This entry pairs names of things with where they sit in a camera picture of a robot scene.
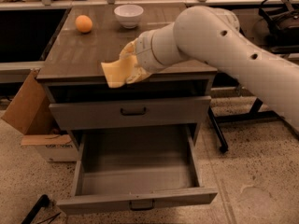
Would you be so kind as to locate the closed top drawer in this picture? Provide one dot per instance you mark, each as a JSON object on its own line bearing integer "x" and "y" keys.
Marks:
{"x": 130, "y": 113}

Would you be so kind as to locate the yellow sponge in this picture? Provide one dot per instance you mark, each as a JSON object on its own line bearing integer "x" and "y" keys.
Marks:
{"x": 116, "y": 73}

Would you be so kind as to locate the orange fruit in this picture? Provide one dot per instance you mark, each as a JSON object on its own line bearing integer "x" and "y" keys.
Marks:
{"x": 83, "y": 24}

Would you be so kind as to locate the black side table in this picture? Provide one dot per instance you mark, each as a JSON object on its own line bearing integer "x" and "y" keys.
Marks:
{"x": 273, "y": 80}

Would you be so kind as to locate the black headset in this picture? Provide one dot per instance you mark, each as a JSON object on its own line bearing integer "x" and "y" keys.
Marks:
{"x": 283, "y": 25}

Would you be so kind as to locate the cardboard box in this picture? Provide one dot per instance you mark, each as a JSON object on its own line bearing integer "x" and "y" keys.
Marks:
{"x": 29, "y": 114}

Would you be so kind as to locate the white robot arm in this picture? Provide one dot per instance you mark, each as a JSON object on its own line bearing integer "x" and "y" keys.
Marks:
{"x": 186, "y": 36}

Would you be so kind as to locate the open middle drawer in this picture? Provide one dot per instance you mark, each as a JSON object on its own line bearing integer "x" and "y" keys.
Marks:
{"x": 136, "y": 169}

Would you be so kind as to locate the black stand leg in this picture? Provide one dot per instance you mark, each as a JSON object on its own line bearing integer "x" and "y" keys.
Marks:
{"x": 42, "y": 202}

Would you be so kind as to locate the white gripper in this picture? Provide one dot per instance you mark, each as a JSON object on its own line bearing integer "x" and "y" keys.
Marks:
{"x": 145, "y": 52}

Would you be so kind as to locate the white bowl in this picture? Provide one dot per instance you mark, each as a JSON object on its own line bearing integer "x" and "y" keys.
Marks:
{"x": 129, "y": 16}

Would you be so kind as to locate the grey drawer cabinet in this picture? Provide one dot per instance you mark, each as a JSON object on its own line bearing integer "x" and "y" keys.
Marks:
{"x": 73, "y": 74}

